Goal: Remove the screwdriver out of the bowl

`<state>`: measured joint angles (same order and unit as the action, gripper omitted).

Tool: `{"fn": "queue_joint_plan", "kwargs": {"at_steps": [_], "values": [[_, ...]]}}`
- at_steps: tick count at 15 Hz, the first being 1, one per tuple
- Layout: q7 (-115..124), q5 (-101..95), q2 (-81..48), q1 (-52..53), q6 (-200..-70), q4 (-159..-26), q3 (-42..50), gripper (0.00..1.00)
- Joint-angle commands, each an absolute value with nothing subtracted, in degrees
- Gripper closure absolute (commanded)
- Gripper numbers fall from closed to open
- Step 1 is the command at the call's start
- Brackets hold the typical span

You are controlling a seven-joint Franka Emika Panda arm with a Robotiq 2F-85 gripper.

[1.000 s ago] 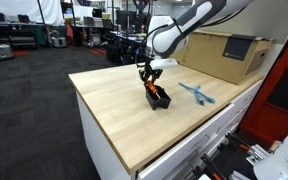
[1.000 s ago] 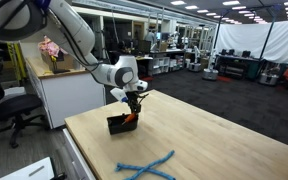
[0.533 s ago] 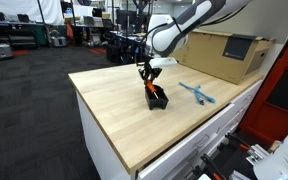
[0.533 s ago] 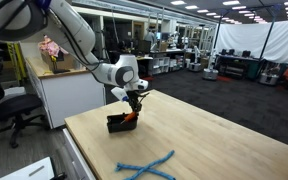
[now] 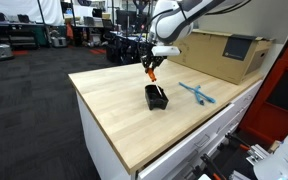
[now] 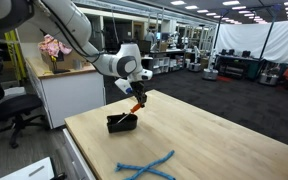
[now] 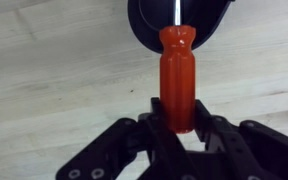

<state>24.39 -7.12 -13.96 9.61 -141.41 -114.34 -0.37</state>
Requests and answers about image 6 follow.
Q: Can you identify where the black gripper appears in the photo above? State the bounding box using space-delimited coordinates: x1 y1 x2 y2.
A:
130 80 149 108

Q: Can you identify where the orange handled screwdriver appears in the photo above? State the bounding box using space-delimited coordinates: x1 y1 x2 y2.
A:
116 102 143 125

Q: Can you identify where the silver mobile robot base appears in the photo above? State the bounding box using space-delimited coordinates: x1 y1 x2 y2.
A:
258 71 280 87
201 67 219 82

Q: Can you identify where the black plastic bowl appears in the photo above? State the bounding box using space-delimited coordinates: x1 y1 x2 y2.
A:
106 112 139 134

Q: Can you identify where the white shelf unit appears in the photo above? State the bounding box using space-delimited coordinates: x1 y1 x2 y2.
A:
149 56 171 75

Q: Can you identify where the white cabinet with wooden top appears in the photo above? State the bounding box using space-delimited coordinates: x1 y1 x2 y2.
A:
25 55 107 130

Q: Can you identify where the white drawer cabinet under table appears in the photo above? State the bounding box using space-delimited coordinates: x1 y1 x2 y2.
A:
61 128 97 180

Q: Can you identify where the dark desk with teal cabinet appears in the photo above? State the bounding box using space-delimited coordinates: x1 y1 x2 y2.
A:
216 54 262 80

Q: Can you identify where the pink floral cloth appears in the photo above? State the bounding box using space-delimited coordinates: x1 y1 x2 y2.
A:
37 33 74 58

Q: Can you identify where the white backdrop curtain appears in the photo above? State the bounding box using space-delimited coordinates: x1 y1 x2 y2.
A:
215 19 288 65

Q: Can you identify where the black office chair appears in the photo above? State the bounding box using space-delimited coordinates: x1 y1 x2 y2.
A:
0 46 49 150

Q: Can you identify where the white open drawer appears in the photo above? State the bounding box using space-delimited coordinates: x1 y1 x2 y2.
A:
0 156 56 180

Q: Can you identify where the black backdrop stand pole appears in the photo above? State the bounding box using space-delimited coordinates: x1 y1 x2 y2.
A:
258 4 281 62

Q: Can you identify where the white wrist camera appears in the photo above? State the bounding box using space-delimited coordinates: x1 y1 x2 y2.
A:
114 77 134 96

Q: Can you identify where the short blue rope piece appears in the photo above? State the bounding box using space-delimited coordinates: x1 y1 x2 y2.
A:
123 149 176 180

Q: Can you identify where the long blue rope piece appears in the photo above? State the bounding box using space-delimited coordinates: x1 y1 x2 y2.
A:
114 162 177 180

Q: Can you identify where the yellow post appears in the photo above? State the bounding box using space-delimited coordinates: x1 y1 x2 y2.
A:
3 29 27 82

